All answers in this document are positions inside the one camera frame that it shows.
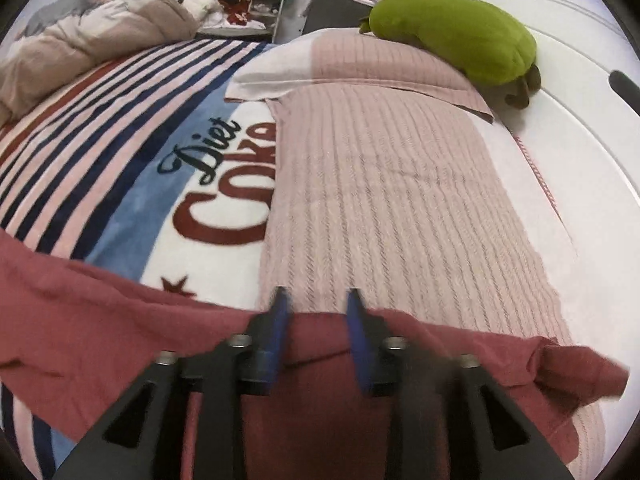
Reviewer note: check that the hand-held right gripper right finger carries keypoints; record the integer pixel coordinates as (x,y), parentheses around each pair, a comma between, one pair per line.
(358,324)

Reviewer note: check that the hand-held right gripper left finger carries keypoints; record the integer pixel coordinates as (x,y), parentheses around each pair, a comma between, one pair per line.
(278,321)

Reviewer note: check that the dark red pants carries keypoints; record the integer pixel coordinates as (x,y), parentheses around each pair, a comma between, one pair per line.
(320,425)

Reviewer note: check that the pink knitted blanket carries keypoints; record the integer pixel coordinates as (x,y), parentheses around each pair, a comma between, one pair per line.
(395,200)

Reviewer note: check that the striped printed blanket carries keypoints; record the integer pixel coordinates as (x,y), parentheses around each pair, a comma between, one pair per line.
(125,160)

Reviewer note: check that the white pillow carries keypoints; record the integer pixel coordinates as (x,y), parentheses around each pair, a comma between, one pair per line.
(272,67)

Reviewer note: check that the green plush toy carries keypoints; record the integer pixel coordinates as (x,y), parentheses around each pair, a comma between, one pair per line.
(462,35)

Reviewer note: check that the beige duvet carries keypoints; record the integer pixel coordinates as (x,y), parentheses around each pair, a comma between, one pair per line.
(85,45)

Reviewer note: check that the white headboard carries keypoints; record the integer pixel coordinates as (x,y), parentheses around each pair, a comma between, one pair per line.
(560,40)

